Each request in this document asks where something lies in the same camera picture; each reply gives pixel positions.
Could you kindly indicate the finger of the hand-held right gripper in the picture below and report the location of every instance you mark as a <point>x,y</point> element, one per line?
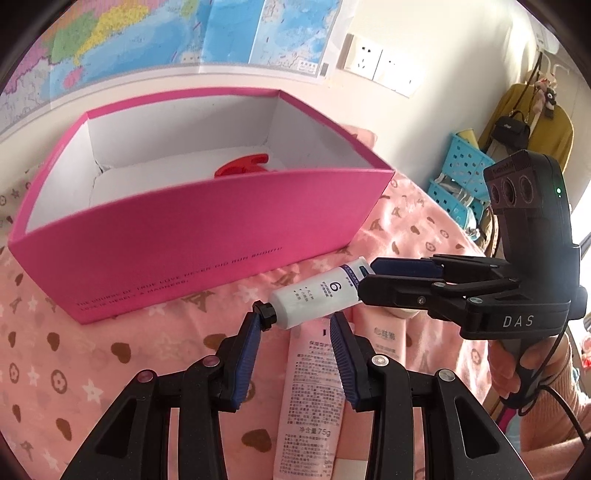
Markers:
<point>397,293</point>
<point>401,267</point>

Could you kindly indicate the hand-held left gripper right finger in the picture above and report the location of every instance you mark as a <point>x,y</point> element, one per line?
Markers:
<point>348,364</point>

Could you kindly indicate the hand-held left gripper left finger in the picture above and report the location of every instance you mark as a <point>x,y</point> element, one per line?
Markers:
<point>247,364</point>

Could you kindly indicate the peach cream tube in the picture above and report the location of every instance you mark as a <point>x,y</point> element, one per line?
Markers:
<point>388,337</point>

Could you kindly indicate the white cream tube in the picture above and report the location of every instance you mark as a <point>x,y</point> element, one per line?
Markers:
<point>314,295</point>

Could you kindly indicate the pink cardboard box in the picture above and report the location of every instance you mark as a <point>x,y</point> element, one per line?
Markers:
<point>184,240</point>

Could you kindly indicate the red spray trigger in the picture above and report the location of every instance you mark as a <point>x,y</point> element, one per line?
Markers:
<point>240,166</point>

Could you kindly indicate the person's right forearm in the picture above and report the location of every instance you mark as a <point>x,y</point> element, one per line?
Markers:
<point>554,424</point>

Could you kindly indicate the person's right hand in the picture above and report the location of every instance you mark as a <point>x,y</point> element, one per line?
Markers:
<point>503,369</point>

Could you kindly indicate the pink tube with white cap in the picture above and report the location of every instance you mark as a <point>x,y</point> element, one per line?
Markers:
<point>309,392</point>

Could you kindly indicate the blue perforated plastic basket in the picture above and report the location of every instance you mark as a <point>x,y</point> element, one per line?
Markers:
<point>466,159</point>
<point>455,201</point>

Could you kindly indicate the yellow coat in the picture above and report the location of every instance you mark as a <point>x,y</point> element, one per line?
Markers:
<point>556,134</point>

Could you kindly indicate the black handbag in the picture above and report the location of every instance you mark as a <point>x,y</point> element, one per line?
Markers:
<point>508,130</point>

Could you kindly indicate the yellow flat object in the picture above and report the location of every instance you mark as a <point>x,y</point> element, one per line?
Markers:
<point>465,136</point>

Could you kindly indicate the small plush toy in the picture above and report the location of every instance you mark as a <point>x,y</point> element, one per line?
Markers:
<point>547,99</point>

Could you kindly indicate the pink printed blanket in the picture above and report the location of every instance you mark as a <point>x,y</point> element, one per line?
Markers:
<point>69,369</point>

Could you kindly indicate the white wall socket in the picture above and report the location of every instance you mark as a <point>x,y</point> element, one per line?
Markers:
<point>398,73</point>
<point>364,54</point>

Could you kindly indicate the colourful wall map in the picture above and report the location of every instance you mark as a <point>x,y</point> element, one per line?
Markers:
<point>138,37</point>

